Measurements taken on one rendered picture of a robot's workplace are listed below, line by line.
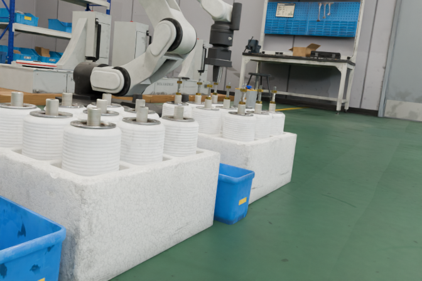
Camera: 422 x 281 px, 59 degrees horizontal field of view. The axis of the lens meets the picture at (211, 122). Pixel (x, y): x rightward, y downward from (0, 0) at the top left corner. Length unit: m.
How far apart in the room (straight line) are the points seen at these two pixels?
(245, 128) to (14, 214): 0.64
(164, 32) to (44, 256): 1.18
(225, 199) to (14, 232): 0.47
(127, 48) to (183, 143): 3.17
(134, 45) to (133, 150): 3.20
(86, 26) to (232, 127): 2.66
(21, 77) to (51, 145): 2.48
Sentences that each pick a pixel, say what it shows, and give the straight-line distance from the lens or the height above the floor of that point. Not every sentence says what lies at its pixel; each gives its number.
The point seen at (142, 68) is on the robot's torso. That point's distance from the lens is 1.72.
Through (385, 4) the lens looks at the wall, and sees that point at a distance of 6.31.
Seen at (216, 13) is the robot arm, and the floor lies 0.58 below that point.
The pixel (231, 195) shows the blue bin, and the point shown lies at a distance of 0.91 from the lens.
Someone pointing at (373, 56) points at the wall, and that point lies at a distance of 6.20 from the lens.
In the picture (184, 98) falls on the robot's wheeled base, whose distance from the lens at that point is 1.83.
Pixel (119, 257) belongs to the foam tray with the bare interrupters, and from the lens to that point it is 0.69.
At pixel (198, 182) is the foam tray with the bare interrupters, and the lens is 0.81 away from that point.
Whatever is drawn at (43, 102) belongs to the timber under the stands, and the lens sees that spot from 3.03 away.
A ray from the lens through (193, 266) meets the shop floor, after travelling 0.74.
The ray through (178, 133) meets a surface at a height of 0.23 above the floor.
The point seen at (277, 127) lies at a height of 0.20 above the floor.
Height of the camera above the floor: 0.36
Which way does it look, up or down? 7 degrees down
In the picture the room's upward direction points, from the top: 6 degrees clockwise
